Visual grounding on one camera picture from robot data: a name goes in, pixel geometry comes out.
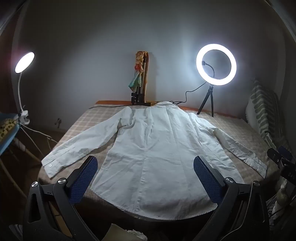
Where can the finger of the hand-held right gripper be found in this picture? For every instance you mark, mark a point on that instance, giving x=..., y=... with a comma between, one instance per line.
x=285, y=153
x=275, y=157

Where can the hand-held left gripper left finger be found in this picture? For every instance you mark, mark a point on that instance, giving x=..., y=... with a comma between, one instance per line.
x=85, y=178

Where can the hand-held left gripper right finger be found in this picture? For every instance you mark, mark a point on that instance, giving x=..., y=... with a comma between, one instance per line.
x=205, y=178

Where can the white long-sleeved shirt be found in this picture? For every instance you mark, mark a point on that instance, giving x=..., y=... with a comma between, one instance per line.
x=150, y=150

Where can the green striped pillow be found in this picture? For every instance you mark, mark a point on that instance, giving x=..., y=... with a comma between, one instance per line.
x=261, y=104

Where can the beige checked blanket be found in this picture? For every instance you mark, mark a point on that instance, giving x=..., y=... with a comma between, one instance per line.
x=92, y=115

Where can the blue chair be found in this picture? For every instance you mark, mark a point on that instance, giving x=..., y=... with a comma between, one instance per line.
x=7, y=144

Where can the leopard print cushion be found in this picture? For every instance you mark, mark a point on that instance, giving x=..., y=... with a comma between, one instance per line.
x=7, y=127

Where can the folded black stand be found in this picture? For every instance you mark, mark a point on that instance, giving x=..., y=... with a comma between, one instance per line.
x=136, y=97

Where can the colourful printed cloth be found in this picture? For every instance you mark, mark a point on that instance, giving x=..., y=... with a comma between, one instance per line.
x=137, y=76

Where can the white clip-on desk lamp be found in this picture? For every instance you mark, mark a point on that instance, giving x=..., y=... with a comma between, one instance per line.
x=24, y=62

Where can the orange wooden bed frame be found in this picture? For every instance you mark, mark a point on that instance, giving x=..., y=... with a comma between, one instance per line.
x=111, y=102

